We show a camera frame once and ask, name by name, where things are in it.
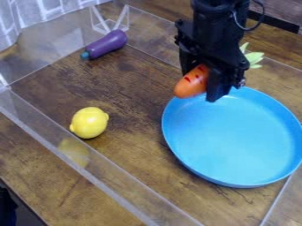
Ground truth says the clear acrylic enclosure wall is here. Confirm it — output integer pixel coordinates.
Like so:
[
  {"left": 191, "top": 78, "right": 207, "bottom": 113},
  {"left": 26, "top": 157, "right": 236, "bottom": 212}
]
[{"left": 0, "top": 0, "right": 302, "bottom": 226}]

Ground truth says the purple toy eggplant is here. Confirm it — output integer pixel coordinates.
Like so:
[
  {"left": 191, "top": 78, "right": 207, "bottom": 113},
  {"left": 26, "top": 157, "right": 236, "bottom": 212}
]
[{"left": 80, "top": 29, "right": 127, "bottom": 59}]

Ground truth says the white patterned curtain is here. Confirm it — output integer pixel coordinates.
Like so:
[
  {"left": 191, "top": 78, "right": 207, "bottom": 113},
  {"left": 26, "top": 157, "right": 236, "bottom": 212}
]
[{"left": 0, "top": 0, "right": 112, "bottom": 52}]

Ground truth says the blue plastic plate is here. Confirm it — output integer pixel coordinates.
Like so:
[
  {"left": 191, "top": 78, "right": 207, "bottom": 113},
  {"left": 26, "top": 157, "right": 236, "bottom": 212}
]
[{"left": 161, "top": 87, "right": 302, "bottom": 188}]

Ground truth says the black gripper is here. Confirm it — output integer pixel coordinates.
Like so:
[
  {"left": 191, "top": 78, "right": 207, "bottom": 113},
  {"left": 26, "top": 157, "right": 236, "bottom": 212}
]
[{"left": 175, "top": 0, "right": 250, "bottom": 102}]

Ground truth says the black cable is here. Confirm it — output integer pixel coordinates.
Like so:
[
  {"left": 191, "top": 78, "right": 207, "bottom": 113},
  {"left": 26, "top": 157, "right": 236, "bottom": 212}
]
[{"left": 231, "top": 0, "right": 267, "bottom": 32}]

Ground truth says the orange toy carrot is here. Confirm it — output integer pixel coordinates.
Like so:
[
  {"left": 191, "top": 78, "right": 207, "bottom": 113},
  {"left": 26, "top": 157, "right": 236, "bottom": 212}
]
[{"left": 173, "top": 42, "right": 264, "bottom": 99}]

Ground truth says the yellow toy lemon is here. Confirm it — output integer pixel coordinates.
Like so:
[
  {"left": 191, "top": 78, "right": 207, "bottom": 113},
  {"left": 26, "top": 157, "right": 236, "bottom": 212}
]
[{"left": 69, "top": 107, "right": 108, "bottom": 139}]

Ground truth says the dark baseboard strip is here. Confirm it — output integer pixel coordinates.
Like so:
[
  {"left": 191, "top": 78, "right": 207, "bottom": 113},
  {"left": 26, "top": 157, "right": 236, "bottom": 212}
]
[{"left": 247, "top": 11, "right": 300, "bottom": 34}]

